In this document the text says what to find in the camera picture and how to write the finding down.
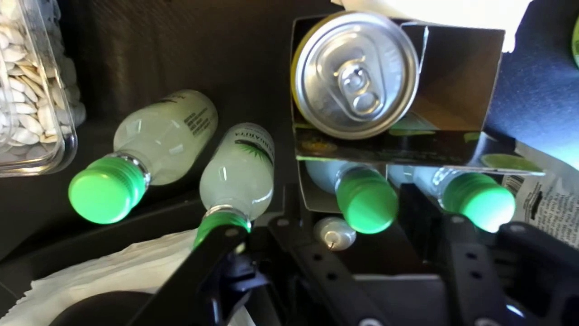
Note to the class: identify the green cap bottle on table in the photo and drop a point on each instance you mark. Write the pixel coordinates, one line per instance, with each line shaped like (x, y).
(153, 148)

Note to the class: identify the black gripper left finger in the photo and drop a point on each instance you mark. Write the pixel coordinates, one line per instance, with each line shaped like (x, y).
(209, 289)

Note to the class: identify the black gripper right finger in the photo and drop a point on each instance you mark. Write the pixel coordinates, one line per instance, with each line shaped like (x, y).
(515, 278)

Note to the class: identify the silver drink can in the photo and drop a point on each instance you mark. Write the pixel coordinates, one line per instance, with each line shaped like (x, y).
(355, 76)

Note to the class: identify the white paper napkin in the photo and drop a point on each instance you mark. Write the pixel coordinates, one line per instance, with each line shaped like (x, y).
(140, 268)

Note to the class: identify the clear plastic seed container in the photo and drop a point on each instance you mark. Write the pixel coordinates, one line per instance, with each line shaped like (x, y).
(41, 103)

